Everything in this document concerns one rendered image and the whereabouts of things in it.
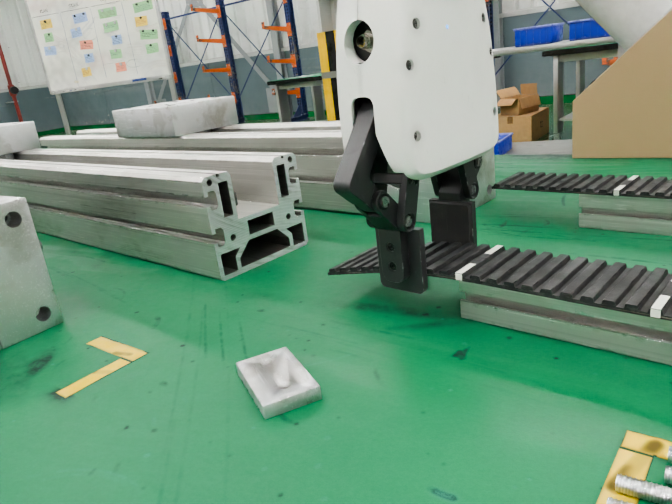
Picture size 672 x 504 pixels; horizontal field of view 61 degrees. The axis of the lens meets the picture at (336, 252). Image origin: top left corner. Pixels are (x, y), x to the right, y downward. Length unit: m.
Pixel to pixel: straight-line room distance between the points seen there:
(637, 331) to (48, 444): 0.29
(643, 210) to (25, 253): 0.45
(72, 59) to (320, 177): 6.10
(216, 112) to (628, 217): 0.57
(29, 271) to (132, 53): 5.80
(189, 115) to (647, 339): 0.66
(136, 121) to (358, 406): 0.68
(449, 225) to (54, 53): 6.51
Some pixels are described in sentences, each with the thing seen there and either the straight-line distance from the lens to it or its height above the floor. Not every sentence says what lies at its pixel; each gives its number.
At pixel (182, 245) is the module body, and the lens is 0.50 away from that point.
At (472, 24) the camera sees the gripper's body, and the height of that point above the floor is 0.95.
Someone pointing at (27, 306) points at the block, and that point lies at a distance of 0.45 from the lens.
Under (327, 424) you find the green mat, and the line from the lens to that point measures 0.27.
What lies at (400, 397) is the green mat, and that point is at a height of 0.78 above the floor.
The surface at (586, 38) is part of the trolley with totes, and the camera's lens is 3.43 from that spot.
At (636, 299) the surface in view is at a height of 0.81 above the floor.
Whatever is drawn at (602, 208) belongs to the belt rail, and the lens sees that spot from 0.51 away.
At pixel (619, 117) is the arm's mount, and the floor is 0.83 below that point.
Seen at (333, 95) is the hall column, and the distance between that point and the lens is 3.84.
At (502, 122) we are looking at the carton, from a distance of 5.56.
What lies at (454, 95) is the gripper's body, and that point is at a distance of 0.33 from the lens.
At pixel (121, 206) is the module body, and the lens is 0.57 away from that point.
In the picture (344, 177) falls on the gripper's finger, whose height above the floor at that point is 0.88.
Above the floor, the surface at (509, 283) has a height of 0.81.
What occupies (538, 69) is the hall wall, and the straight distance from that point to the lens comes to 8.44.
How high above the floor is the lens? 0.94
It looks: 19 degrees down
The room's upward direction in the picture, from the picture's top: 8 degrees counter-clockwise
